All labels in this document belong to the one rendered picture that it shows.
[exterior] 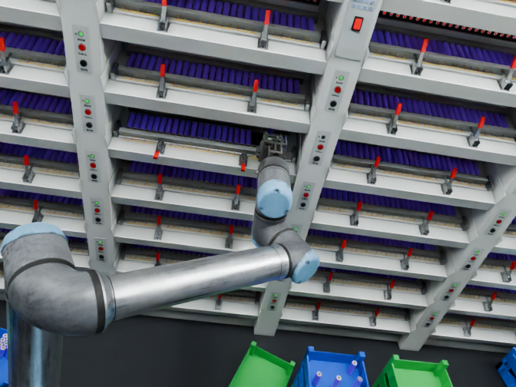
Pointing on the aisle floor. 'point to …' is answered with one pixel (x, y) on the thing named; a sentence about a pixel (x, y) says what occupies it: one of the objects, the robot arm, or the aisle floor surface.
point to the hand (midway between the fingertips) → (269, 141)
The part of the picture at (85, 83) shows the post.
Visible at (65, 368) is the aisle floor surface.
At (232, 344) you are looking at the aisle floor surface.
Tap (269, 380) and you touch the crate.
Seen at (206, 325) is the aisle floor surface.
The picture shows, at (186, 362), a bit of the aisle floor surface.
